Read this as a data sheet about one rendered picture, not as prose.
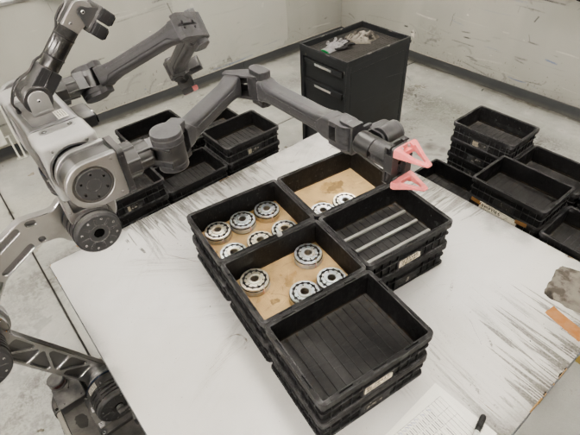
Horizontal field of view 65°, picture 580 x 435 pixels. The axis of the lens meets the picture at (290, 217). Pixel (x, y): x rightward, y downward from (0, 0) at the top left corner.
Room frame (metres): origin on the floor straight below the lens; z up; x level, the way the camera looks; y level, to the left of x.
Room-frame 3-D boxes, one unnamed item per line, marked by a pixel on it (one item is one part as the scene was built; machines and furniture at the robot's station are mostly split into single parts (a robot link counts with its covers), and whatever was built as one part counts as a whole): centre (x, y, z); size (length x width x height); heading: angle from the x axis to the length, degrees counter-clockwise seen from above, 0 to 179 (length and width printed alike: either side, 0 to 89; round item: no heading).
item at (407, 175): (0.81, -0.27, 1.44); 0.09 x 0.07 x 0.07; 36
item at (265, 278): (1.03, 0.14, 0.86); 0.10 x 0.10 x 0.01
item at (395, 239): (1.22, -0.35, 0.87); 0.40 x 0.30 x 0.11; 120
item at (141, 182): (2.01, 0.92, 0.37); 0.40 x 0.30 x 0.45; 127
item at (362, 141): (0.92, -0.20, 1.45); 0.07 x 0.07 x 0.06; 36
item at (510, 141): (2.36, -1.27, 0.37); 0.40 x 0.30 x 0.45; 37
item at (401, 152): (0.81, -0.27, 1.47); 0.09 x 0.07 x 0.07; 36
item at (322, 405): (0.76, -0.15, 0.92); 0.40 x 0.30 x 0.02; 120
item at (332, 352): (0.76, -0.15, 0.87); 0.40 x 0.30 x 0.11; 120
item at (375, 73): (3.03, -0.51, 0.45); 0.60 x 0.45 x 0.90; 127
